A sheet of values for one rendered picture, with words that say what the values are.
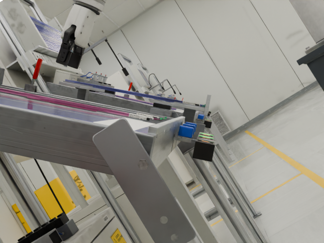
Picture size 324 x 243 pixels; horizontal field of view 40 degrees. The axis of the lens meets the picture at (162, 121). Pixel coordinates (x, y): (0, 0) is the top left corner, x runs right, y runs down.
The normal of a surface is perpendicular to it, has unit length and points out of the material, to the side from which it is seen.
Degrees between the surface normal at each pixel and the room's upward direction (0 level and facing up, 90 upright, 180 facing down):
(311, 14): 90
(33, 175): 90
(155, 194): 90
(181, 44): 90
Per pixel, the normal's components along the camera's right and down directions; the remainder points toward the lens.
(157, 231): -0.11, 0.04
